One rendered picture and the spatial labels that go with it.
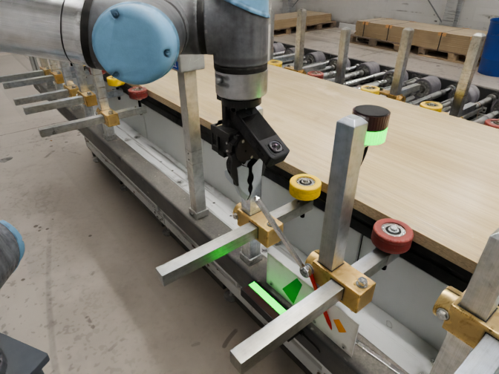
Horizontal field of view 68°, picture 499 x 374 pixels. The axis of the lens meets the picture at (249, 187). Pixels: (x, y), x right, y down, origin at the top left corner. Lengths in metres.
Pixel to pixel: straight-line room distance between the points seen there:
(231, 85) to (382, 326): 0.69
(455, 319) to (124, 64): 0.55
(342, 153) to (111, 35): 0.37
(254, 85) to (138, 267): 1.59
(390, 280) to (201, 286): 1.14
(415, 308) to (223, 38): 0.73
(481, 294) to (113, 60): 0.55
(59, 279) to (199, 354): 0.87
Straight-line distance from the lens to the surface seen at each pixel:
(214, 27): 0.59
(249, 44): 0.60
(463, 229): 0.90
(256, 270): 0.97
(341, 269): 0.75
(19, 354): 1.08
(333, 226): 0.68
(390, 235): 0.80
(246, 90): 0.61
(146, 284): 1.97
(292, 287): 0.86
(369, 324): 1.01
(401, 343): 1.00
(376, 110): 0.64
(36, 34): 0.52
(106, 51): 0.48
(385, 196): 0.94
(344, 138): 0.60
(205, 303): 1.84
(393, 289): 0.99
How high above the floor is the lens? 1.38
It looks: 32 degrees down
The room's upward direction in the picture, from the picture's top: straight up
